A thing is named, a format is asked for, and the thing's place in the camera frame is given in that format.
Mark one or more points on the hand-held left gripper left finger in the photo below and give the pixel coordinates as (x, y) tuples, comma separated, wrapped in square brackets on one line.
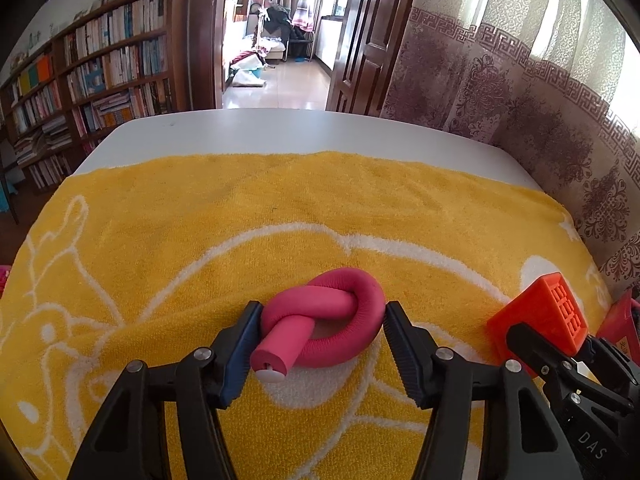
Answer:
[(240, 360)]

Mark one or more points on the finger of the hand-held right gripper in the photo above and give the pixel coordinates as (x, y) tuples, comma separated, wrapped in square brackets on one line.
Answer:
[(537, 347), (612, 360)]

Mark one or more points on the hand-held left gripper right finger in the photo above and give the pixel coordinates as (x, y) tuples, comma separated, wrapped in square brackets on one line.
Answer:
[(402, 355)]

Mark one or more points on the orange silicone cube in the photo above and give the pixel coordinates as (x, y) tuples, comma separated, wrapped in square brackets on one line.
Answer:
[(530, 310)]

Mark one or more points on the red cardboard box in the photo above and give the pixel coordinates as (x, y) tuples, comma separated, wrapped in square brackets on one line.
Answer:
[(622, 320)]

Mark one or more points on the pink foam knot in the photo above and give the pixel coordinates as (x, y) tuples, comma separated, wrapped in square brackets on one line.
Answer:
[(345, 305)]

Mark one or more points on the yellow white towel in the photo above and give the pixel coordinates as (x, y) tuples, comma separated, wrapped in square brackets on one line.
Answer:
[(200, 235)]

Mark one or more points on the patterned beige purple curtain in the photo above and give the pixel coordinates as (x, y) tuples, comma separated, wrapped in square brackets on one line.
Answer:
[(525, 85)]

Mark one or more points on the blue white bag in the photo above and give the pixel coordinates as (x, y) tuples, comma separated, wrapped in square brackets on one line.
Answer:
[(247, 74)]

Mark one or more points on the dark wooden door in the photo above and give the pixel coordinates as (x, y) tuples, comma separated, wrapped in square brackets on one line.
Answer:
[(372, 35)]

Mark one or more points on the wooden bookshelf with books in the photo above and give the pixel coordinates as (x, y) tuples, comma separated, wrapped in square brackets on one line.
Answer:
[(100, 70)]

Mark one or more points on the chair with dark clothes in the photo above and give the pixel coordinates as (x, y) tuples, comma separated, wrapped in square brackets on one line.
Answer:
[(275, 30)]

